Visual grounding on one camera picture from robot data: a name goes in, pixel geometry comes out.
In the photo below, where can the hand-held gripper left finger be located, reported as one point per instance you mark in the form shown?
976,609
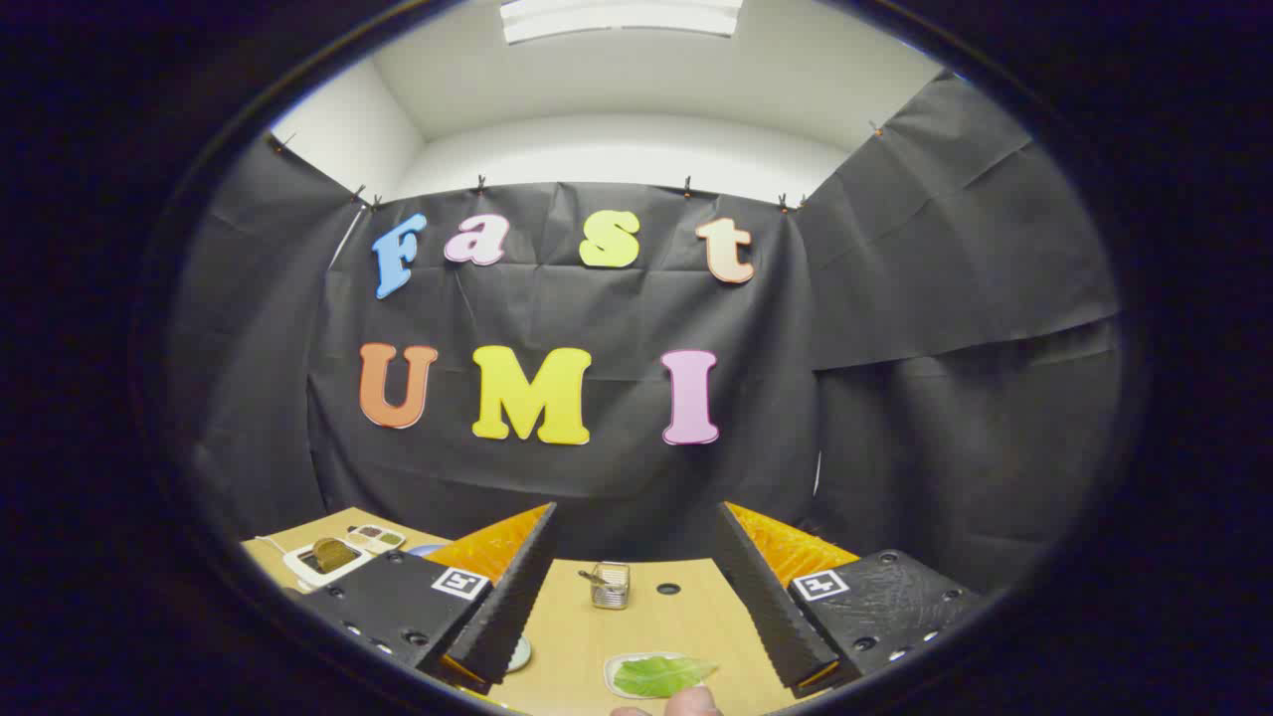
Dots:
502,617

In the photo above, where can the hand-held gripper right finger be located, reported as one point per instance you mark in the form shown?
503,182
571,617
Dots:
766,607

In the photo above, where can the green lettuce leaf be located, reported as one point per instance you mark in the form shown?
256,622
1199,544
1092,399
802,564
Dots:
656,676

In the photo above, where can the brown toast bread slice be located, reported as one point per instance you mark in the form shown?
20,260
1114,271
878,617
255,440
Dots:
334,554

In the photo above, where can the pale green plate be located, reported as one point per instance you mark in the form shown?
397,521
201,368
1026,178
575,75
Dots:
520,654

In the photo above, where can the blue plate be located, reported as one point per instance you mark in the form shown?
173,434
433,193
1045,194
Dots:
426,549

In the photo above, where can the white square dish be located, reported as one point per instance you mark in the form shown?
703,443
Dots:
612,674

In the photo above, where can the white sectioned dish with grains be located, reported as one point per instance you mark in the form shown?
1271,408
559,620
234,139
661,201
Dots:
383,538

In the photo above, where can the white toaster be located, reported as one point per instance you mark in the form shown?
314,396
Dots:
298,565

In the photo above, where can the ceiling light panel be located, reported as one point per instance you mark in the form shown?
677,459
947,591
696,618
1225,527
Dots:
617,18

